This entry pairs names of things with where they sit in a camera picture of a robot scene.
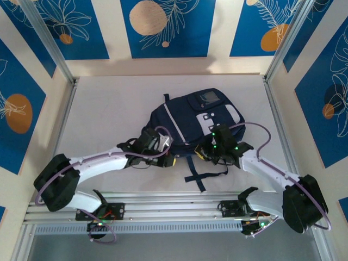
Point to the navy blue backpack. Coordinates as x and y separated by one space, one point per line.
185 117

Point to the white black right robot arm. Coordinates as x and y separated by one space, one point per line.
266 168

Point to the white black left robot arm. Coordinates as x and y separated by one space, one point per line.
100 163

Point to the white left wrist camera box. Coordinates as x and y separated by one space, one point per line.
164 141

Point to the aluminium mounting rail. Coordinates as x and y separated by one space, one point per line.
174 209

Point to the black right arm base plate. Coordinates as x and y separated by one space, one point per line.
228 209

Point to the aluminium table side rail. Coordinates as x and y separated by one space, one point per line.
67 108
276 108

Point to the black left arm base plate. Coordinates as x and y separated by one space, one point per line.
117 210

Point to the aluminium frame post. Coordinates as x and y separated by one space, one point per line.
49 40
288 38

